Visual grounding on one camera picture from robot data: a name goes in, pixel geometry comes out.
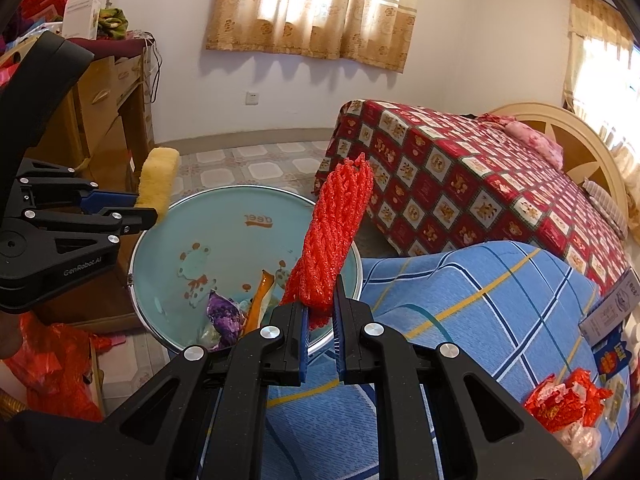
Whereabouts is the white wall socket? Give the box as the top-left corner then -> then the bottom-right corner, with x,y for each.
245,92 -> 259,105

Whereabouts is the red plastic bag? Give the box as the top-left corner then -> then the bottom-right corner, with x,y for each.
523,368 -> 613,434

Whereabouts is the blue milk carton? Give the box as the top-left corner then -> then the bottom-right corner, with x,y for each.
592,325 -> 631,384

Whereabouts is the white plastic bag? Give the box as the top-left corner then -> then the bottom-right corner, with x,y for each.
553,422 -> 602,463

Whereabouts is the striped grey pillow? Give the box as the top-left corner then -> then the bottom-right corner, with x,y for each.
582,179 -> 628,240

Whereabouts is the orange foil snack packet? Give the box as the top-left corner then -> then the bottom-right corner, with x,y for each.
244,270 -> 276,334

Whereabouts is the cream wooden headboard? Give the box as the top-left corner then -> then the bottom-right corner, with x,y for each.
491,102 -> 628,218

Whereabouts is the red bag on floor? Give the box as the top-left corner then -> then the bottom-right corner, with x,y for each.
4,312 -> 115,422

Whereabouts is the side window beige curtain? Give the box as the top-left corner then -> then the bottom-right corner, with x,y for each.
205,0 -> 418,73

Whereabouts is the red mesh net bag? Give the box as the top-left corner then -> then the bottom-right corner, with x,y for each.
281,155 -> 373,330

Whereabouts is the wooden cabinet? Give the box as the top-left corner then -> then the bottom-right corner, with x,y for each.
26,38 -> 154,334

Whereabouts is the yellow sponge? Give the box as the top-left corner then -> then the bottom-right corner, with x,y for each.
136,146 -> 180,222

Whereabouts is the pink pillow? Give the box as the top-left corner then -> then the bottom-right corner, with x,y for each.
477,114 -> 563,171

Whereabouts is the head window beige curtain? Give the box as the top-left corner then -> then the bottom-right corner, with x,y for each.
562,0 -> 640,172

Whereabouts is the white grey paper box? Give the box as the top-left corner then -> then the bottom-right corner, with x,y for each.
579,268 -> 640,347

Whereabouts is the red patterned bed cover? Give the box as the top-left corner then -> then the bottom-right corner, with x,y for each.
314,100 -> 629,290

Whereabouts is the purple snack wrapper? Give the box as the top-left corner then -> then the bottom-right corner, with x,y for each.
206,290 -> 245,349

